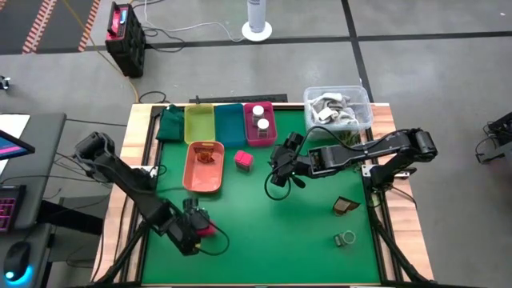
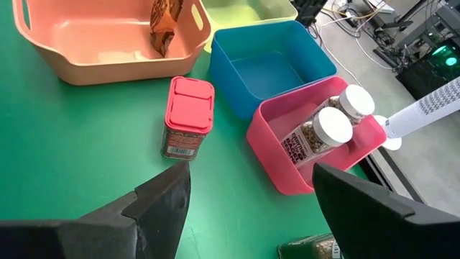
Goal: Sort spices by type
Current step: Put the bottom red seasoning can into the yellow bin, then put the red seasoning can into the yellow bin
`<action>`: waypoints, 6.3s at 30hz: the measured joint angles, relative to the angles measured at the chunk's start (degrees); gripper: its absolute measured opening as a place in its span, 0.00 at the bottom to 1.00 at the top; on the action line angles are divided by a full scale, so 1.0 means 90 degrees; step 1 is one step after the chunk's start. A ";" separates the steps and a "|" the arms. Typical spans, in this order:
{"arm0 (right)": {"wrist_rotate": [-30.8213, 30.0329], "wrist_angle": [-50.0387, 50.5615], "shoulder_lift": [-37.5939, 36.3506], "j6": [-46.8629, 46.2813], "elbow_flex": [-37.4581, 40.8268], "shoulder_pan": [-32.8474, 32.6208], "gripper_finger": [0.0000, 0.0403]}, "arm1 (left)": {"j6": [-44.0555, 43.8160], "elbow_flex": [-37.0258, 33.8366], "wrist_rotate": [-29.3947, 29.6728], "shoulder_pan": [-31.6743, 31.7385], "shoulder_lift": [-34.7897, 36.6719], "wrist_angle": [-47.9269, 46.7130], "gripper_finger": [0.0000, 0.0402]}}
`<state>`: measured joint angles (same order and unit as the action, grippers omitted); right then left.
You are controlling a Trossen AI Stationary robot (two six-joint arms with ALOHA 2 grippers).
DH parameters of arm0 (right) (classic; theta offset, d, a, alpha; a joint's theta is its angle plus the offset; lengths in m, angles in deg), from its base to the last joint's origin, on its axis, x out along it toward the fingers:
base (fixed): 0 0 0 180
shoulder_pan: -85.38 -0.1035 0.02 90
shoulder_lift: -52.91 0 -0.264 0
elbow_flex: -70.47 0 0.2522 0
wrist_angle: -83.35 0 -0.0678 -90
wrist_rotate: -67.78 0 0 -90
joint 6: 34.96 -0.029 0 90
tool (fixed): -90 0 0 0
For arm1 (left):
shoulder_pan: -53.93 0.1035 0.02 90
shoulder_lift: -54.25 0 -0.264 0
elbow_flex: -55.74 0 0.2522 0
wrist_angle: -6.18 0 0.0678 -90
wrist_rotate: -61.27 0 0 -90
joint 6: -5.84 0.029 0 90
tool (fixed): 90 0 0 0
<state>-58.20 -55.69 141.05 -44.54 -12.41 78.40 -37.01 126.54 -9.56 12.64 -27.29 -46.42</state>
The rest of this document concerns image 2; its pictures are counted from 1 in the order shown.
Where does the orange plastic bin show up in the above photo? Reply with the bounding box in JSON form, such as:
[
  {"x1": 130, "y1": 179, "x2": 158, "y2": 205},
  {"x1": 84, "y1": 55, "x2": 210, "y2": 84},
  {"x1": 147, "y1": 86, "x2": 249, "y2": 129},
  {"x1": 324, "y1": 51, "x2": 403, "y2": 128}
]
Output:
[{"x1": 11, "y1": 0, "x2": 212, "y2": 86}]

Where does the black computer with green light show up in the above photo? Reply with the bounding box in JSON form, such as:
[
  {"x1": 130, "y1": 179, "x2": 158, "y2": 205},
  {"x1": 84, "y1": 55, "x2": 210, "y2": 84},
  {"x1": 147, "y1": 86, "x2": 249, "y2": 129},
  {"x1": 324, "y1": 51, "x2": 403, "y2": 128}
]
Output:
[{"x1": 395, "y1": 39, "x2": 460, "y2": 101}]

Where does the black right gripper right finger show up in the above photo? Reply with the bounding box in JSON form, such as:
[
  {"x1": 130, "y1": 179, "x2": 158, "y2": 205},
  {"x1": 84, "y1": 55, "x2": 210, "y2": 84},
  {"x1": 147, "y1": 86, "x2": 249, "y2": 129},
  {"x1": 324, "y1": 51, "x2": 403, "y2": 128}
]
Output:
[{"x1": 311, "y1": 163, "x2": 460, "y2": 259}]

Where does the green-lidded spice jar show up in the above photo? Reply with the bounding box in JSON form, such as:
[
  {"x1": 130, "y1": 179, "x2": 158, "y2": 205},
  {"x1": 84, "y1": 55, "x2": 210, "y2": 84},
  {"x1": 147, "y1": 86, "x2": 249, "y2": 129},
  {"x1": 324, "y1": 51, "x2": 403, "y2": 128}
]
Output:
[{"x1": 277, "y1": 232, "x2": 344, "y2": 259}]

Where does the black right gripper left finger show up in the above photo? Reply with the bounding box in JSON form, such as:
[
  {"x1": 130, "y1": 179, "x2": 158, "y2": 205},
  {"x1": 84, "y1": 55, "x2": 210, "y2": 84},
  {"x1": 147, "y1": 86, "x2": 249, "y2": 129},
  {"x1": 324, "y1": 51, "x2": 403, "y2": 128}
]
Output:
[{"x1": 0, "y1": 160, "x2": 191, "y2": 259}]

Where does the taco seasoning mix packet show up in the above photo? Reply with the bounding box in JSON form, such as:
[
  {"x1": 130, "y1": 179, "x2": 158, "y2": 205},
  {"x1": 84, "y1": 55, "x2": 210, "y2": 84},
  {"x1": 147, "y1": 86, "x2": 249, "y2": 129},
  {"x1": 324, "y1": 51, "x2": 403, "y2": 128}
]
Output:
[{"x1": 149, "y1": 0, "x2": 185, "y2": 59}]

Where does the pink plastic bin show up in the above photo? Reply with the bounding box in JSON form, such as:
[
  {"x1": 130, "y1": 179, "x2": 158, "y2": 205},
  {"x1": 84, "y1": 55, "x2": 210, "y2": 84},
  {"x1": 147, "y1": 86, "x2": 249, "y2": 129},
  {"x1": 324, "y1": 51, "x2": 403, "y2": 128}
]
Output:
[{"x1": 246, "y1": 75, "x2": 388, "y2": 196}]

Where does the red-lidded spice tin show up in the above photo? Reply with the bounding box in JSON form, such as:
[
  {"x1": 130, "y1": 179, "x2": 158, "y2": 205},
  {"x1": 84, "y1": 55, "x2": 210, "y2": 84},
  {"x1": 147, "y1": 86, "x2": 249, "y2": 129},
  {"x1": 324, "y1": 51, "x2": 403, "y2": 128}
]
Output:
[{"x1": 160, "y1": 76, "x2": 216, "y2": 161}]

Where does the lime green plastic bin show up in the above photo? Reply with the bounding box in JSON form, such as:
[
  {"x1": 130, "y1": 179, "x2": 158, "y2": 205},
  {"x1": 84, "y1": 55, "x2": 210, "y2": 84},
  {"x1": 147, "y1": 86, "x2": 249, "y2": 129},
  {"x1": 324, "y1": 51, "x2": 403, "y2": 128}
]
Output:
[{"x1": 199, "y1": 0, "x2": 299, "y2": 54}]

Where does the blue plastic bin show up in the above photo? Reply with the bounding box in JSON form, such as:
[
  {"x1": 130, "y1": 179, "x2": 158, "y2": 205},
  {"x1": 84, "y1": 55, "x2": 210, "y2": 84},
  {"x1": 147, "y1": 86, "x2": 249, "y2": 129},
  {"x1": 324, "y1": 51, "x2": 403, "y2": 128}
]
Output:
[{"x1": 208, "y1": 19, "x2": 338, "y2": 120}]

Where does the black aluminium table frame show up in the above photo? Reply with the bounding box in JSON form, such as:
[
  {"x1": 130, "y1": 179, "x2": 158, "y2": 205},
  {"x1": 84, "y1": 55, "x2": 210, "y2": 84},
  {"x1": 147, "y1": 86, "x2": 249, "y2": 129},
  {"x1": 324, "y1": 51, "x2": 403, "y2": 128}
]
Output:
[{"x1": 357, "y1": 145, "x2": 427, "y2": 204}]

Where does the white-lidded spice jar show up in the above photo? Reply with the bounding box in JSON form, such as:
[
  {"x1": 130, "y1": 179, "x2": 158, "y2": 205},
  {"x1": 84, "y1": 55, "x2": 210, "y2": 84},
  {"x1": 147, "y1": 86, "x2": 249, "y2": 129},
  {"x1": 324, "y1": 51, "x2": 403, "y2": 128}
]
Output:
[
  {"x1": 280, "y1": 106, "x2": 354, "y2": 169},
  {"x1": 311, "y1": 83, "x2": 376, "y2": 127}
]

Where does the white cylindrical tower, round base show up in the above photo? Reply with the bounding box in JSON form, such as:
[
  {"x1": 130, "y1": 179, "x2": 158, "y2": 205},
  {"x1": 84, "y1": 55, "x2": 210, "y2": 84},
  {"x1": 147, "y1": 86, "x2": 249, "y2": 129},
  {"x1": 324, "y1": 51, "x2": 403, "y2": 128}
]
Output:
[{"x1": 372, "y1": 76, "x2": 460, "y2": 152}]

